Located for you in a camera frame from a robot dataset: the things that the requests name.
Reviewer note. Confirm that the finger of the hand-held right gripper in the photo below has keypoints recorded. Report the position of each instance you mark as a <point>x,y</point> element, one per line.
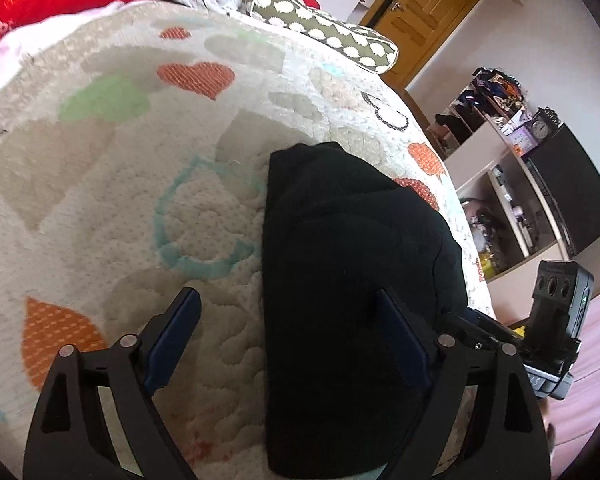
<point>480,327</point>

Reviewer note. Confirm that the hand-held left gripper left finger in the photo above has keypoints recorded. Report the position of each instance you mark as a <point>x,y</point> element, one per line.
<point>172,342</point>

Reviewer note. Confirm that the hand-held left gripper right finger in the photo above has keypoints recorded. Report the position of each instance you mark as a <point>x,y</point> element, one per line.
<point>405,342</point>

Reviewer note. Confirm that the black pants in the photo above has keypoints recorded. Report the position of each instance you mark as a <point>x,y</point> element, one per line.
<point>340,260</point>

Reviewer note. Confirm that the black television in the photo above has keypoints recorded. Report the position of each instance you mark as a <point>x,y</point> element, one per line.
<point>580,185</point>

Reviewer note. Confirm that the white shelf unit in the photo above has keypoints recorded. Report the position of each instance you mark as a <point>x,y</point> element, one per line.
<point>500,195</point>

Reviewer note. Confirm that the heart-printed quilt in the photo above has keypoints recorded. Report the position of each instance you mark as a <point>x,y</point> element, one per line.
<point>105,200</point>

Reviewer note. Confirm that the small table clock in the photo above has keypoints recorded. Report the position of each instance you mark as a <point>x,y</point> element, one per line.
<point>541,128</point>

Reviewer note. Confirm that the colourful clutter pile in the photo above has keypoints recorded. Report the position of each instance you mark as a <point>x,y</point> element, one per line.
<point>497,87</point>

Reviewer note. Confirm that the wooden door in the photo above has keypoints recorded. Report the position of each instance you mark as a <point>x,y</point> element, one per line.
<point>425,15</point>

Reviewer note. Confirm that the green polka-dot bolster pillow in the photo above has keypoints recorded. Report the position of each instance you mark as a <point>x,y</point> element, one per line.
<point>325,27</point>

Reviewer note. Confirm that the white bed sheet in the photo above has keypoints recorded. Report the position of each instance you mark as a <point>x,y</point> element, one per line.
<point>15,55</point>

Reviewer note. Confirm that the red printed pillow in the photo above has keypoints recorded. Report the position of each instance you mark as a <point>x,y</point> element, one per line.
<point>307,0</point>

